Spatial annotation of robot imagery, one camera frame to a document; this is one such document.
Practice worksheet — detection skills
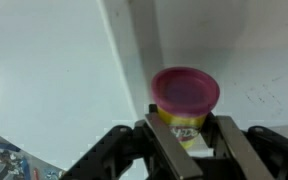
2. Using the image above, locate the white plastic storage box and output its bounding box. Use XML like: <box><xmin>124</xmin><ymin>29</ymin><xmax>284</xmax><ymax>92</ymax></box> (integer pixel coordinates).
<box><xmin>98</xmin><ymin>0</ymin><xmax>288</xmax><ymax>129</ymax></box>

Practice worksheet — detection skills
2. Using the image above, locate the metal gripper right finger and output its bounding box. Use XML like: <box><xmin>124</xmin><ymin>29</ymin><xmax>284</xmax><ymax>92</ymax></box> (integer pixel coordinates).
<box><xmin>216</xmin><ymin>116</ymin><xmax>275</xmax><ymax>180</ymax></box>

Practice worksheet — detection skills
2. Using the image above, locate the yellow play dough tub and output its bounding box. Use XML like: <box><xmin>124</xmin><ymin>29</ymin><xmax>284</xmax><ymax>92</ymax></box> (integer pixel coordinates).
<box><xmin>151</xmin><ymin>67</ymin><xmax>220</xmax><ymax>149</ymax></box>

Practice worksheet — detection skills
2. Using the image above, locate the round white table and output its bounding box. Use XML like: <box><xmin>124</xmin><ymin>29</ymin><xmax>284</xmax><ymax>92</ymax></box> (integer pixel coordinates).
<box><xmin>0</xmin><ymin>0</ymin><xmax>142</xmax><ymax>169</ymax></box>

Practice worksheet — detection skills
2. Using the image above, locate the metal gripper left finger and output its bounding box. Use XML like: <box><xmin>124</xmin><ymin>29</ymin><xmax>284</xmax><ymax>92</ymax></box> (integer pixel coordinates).
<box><xmin>146</xmin><ymin>113</ymin><xmax>203</xmax><ymax>180</ymax></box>

